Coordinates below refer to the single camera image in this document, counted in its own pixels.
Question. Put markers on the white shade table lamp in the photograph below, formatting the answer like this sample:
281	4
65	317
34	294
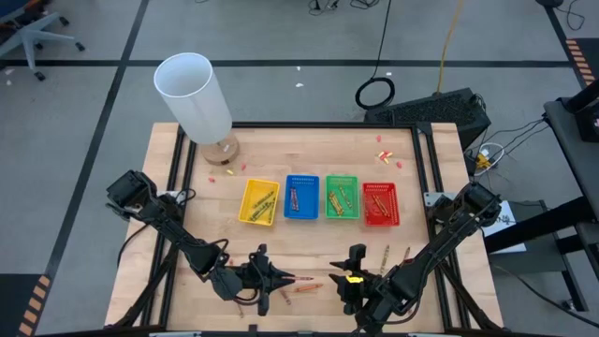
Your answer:
187	93

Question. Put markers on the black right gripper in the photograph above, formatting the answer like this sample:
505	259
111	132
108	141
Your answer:
358	292

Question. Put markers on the yellow power plug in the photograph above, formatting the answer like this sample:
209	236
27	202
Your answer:
483	161

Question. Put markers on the black side table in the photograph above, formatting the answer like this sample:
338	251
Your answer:
575	154

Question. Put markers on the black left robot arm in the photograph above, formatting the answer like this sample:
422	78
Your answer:
173	224

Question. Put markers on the black computer tower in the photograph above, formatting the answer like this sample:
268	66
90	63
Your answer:
428	112

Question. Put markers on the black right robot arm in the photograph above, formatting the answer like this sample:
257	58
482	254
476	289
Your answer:
435	253

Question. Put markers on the yellow plastic basket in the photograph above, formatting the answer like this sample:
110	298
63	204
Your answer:
250	187

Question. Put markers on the black metal stand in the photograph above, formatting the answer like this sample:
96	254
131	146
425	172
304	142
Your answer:
538	229

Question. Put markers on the blue plastic basket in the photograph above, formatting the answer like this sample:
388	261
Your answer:
306	206

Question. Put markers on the green plastic basket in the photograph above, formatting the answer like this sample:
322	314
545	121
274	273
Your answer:
352	213

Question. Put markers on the white paper sheet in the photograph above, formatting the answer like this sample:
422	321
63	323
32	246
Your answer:
507	229

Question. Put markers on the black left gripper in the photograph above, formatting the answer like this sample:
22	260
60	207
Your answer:
259	281

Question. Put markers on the orange crayon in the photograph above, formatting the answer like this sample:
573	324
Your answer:
384	207
309	288

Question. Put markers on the grey office chair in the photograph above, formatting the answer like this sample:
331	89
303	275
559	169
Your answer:
28	33

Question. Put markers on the red plastic basket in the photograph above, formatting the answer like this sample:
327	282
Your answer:
369	217

